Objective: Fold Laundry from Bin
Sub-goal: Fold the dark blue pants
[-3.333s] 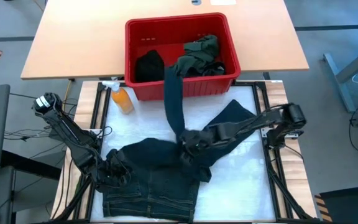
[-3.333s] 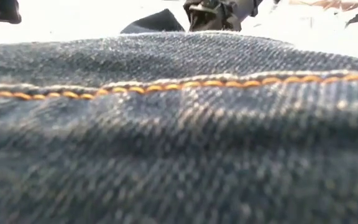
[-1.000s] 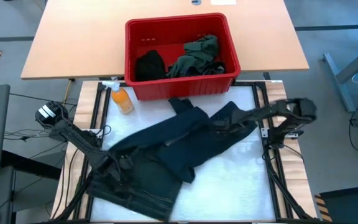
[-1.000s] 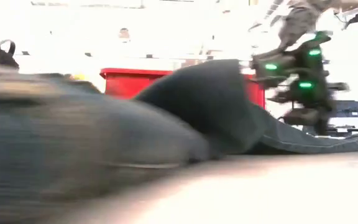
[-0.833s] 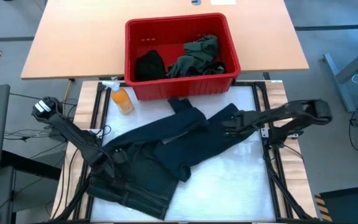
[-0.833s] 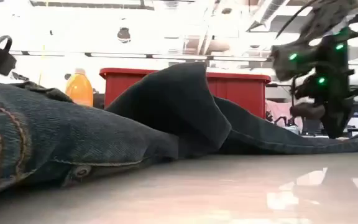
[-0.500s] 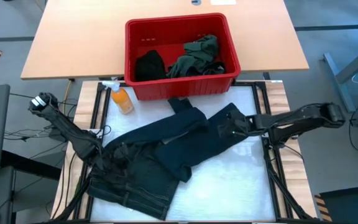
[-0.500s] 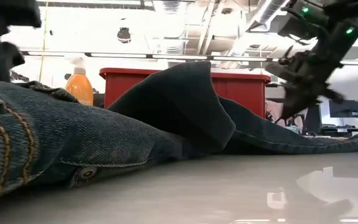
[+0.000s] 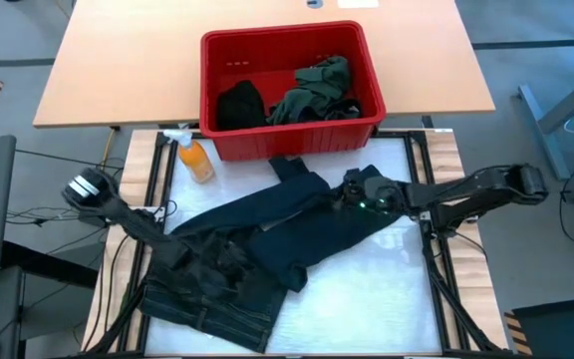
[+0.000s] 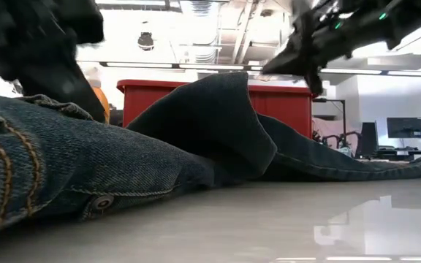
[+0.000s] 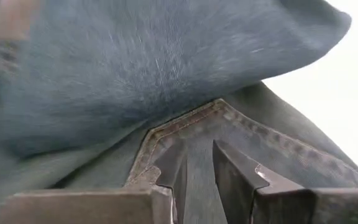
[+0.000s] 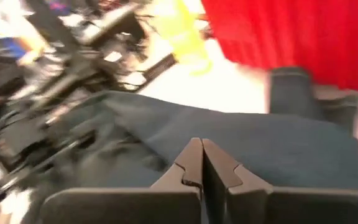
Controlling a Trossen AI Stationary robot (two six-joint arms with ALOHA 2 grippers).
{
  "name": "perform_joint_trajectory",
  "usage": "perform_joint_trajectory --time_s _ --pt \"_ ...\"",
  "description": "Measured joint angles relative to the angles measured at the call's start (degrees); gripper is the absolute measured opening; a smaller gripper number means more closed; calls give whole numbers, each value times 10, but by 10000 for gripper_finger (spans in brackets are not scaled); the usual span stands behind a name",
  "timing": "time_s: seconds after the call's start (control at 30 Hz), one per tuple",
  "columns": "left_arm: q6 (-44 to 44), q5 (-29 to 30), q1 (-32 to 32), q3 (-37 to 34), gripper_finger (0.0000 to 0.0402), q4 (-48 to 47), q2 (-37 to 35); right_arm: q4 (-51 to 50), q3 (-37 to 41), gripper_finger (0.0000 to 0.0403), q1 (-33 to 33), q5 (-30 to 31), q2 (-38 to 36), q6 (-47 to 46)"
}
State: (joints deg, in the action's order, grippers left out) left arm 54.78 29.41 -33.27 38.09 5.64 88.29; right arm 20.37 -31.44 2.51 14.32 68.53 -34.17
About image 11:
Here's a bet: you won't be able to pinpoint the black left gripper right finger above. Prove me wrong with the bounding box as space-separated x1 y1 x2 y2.
212 139 358 224

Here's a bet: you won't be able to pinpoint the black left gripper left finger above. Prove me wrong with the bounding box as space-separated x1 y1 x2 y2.
0 139 188 224

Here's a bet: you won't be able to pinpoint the dark blue denim jeans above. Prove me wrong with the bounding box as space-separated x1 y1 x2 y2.
0 0 358 224

